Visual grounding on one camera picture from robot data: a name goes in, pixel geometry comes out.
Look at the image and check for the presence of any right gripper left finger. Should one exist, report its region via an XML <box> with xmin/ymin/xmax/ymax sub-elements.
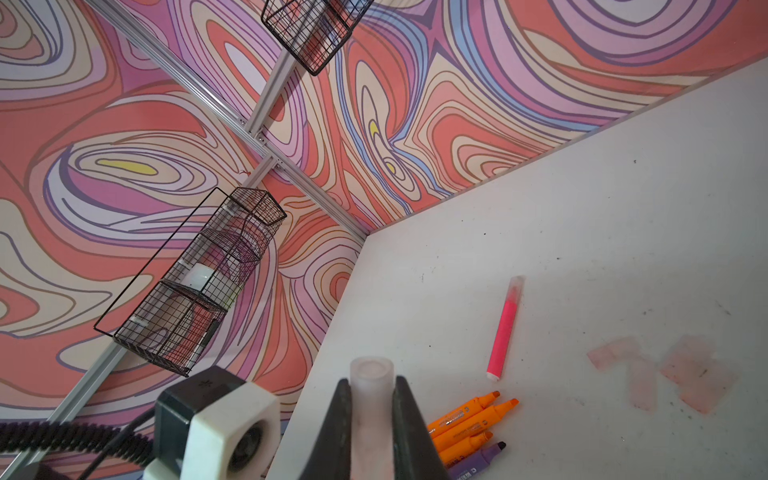
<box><xmin>299</xmin><ymin>379</ymin><xmax>353</xmax><ymax>480</ymax></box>

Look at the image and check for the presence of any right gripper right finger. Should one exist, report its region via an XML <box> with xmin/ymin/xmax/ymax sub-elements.
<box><xmin>392</xmin><ymin>376</ymin><xmax>450</xmax><ymax>480</ymax></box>

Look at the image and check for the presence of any purple highlighter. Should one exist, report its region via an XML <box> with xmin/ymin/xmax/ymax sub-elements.
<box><xmin>448</xmin><ymin>441</ymin><xmax>507</xmax><ymax>480</ymax></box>

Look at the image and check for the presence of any pink highlighter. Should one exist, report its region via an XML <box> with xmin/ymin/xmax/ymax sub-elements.
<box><xmin>486</xmin><ymin>299</ymin><xmax>519</xmax><ymax>381</ymax></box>

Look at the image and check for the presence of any orange highlighter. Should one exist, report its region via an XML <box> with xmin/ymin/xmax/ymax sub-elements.
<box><xmin>433</xmin><ymin>398</ymin><xmax>519</xmax><ymax>452</ymax></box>
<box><xmin>427</xmin><ymin>391</ymin><xmax>500</xmax><ymax>439</ymax></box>
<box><xmin>439</xmin><ymin>431</ymin><xmax>493</xmax><ymax>468</ymax></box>

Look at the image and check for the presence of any orange highlighter top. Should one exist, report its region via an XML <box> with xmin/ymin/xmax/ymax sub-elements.
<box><xmin>427</xmin><ymin>391</ymin><xmax>500</xmax><ymax>439</ymax></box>

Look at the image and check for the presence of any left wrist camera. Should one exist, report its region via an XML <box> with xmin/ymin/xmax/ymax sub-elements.
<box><xmin>142</xmin><ymin>366</ymin><xmax>281</xmax><ymax>479</ymax></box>

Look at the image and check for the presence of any left black wire basket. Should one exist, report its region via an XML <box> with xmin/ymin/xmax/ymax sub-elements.
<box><xmin>94</xmin><ymin>187</ymin><xmax>287</xmax><ymax>376</ymax></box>

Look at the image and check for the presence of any black wire basket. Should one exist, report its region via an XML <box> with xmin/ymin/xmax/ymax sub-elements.
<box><xmin>261</xmin><ymin>0</ymin><xmax>373</xmax><ymax>76</ymax></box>
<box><xmin>94</xmin><ymin>187</ymin><xmax>287</xmax><ymax>376</ymax></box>

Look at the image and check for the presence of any back black wire basket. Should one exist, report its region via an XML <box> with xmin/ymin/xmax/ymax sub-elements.
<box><xmin>261</xmin><ymin>0</ymin><xmax>373</xmax><ymax>76</ymax></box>

